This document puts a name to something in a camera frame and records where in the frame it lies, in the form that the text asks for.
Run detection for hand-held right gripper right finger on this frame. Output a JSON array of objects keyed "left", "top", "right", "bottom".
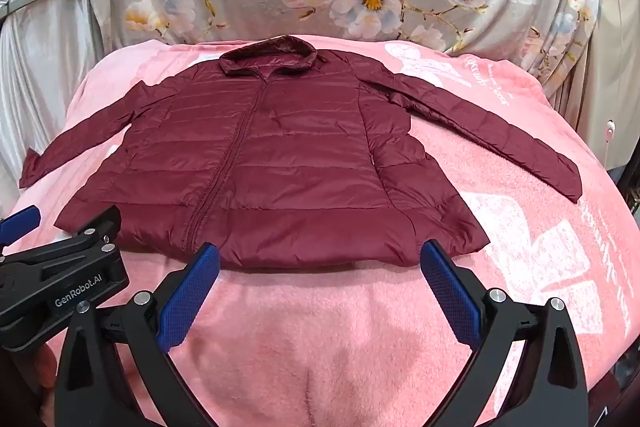
[{"left": 420, "top": 239, "right": 590, "bottom": 427}]

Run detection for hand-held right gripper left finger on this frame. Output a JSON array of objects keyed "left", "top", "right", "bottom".
[{"left": 55, "top": 243, "right": 222, "bottom": 427}]

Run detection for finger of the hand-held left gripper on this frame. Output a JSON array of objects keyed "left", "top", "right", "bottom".
[
  {"left": 0, "top": 205, "right": 42, "bottom": 253},
  {"left": 50, "top": 205, "right": 124, "bottom": 258}
]

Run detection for maroon puffer jacket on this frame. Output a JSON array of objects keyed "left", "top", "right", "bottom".
[{"left": 19, "top": 36, "right": 583, "bottom": 269}]

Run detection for pink printed blanket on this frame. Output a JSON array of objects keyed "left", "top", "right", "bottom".
[{"left": 10, "top": 34, "right": 640, "bottom": 427}]

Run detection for grey satin cloth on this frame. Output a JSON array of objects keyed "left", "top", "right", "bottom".
[{"left": 0, "top": 0, "right": 121, "bottom": 202}]

